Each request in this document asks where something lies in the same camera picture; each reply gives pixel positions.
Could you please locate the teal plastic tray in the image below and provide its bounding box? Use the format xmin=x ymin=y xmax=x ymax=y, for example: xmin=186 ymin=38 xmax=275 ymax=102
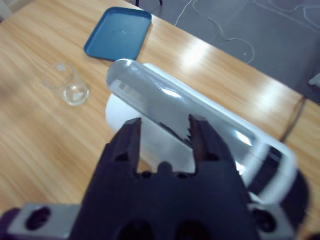
xmin=83 ymin=6 xmax=153 ymax=62

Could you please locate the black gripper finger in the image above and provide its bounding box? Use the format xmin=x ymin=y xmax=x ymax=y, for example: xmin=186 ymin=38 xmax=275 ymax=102
xmin=179 ymin=114 xmax=248 ymax=199
xmin=86 ymin=117 xmax=151 ymax=199

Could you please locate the clear glass cup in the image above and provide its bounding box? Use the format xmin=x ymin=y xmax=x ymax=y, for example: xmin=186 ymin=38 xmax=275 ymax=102
xmin=40 ymin=62 xmax=91 ymax=107

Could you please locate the black chair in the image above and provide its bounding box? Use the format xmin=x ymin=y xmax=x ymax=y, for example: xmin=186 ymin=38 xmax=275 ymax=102
xmin=133 ymin=0 xmax=165 ymax=6

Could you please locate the white floor cable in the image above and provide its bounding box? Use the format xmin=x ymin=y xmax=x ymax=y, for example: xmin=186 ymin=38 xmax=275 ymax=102
xmin=207 ymin=16 xmax=255 ymax=65
xmin=174 ymin=0 xmax=200 ymax=27
xmin=259 ymin=0 xmax=320 ymax=33

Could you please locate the white capsule coffee machine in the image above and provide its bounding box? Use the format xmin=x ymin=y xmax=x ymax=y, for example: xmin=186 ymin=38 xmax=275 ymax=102
xmin=104 ymin=58 xmax=312 ymax=221

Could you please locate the small grey box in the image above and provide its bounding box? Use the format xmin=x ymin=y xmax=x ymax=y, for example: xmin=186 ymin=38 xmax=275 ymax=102
xmin=308 ymin=73 xmax=320 ymax=88

